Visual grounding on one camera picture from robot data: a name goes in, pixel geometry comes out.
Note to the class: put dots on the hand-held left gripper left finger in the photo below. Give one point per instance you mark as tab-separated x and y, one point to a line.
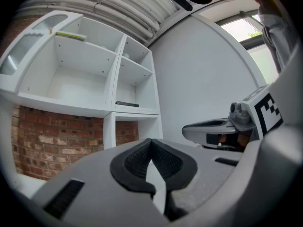
94	185

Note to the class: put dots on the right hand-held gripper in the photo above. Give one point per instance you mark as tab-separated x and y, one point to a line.
251	112

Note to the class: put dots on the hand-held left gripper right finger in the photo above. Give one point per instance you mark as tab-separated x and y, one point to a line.
208	174

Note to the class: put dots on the black framed picture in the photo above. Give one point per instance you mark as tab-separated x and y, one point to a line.
126	103

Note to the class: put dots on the white shelf unit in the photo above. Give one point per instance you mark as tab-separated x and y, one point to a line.
78	84

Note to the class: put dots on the person's right hand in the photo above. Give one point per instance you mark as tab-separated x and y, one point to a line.
242	139

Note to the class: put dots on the black framed window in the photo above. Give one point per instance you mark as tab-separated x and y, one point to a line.
239	29

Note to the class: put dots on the small white round object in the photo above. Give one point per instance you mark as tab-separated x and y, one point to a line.
127	55

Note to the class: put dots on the person's grey zip jacket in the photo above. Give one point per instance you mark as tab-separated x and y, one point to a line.
277	32

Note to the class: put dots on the row of white ceiling pipes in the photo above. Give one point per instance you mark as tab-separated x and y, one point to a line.
118	8

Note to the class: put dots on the flat yellow-green book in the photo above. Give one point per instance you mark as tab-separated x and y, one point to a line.
71	35

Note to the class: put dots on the white frosted glass cabinet door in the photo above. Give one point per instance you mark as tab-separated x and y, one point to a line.
19	53

